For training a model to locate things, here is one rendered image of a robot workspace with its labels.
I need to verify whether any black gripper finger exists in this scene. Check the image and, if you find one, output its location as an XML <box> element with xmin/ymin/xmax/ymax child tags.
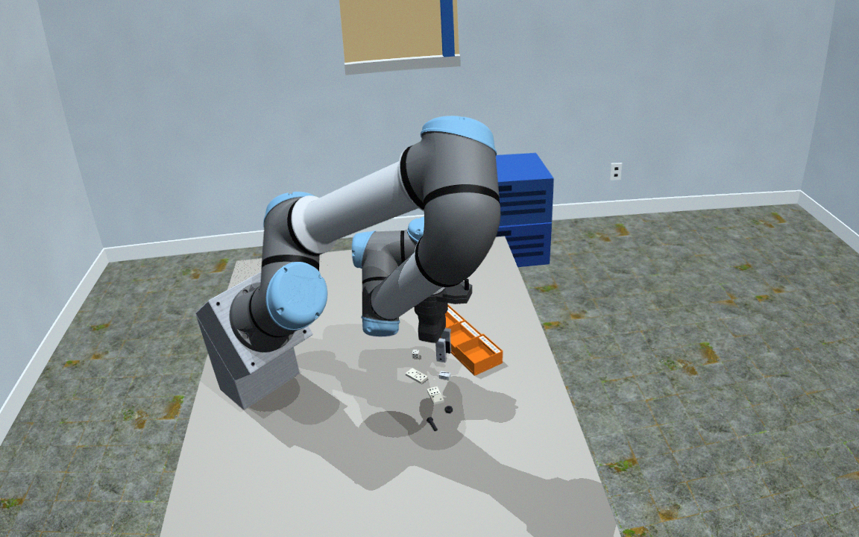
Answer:
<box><xmin>435</xmin><ymin>339</ymin><xmax>447</xmax><ymax>362</ymax></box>
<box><xmin>441</xmin><ymin>328</ymin><xmax>451</xmax><ymax>354</ymax></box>

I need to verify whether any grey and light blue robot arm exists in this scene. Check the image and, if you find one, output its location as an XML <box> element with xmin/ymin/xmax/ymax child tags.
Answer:
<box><xmin>230</xmin><ymin>116</ymin><xmax>501</xmax><ymax>353</ymax></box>

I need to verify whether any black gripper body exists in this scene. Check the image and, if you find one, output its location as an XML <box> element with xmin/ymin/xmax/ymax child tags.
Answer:
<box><xmin>414</xmin><ymin>279</ymin><xmax>472</xmax><ymax>343</ymax></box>

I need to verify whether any orange rack of labelled bins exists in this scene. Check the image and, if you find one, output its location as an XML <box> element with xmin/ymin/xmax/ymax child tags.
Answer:
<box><xmin>445</xmin><ymin>305</ymin><xmax>503</xmax><ymax>376</ymax></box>

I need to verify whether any white domino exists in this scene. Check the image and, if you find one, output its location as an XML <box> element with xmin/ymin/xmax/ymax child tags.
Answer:
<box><xmin>427</xmin><ymin>387</ymin><xmax>444</xmax><ymax>405</ymax></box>
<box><xmin>406</xmin><ymin>368</ymin><xmax>428</xmax><ymax>384</ymax></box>

